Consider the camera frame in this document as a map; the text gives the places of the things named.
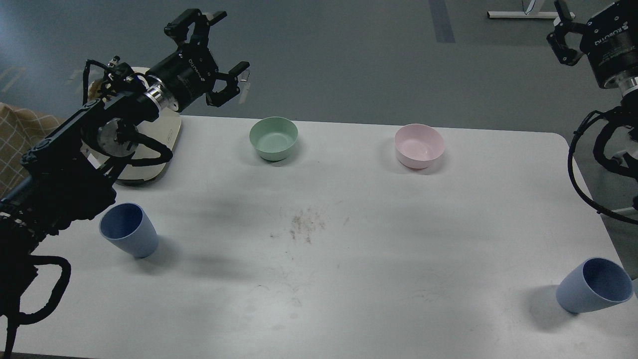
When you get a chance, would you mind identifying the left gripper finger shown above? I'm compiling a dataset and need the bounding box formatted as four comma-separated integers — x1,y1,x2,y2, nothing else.
164,8,228,48
205,61,250,107

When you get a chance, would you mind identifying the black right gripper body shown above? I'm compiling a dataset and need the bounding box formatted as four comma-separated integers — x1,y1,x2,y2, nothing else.
580,0,638,89

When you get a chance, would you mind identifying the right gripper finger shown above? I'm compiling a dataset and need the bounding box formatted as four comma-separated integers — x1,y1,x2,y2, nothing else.
546,0,584,66

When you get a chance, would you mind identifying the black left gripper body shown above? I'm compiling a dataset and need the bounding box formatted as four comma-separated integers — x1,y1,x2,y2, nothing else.
146,44,218,112

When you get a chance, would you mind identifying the blue cup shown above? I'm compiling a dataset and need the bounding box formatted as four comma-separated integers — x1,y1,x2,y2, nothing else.
556,257,634,314
99,203,159,258

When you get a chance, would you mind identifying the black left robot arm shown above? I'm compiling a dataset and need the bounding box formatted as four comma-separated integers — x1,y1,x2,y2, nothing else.
1,8,249,359

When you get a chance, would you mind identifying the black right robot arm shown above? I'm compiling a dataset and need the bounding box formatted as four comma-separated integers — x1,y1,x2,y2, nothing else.
546,0,638,225

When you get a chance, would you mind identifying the cream toaster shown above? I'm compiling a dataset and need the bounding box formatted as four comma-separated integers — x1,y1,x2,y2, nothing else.
82,70,182,185

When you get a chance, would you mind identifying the white desk leg base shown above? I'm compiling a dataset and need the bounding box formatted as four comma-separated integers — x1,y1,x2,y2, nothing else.
486,0,560,20

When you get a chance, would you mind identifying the green bowl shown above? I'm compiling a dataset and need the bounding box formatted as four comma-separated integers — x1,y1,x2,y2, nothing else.
249,117,299,162

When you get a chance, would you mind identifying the pink bowl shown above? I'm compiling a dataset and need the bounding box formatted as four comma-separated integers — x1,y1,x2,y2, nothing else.
394,124,445,170

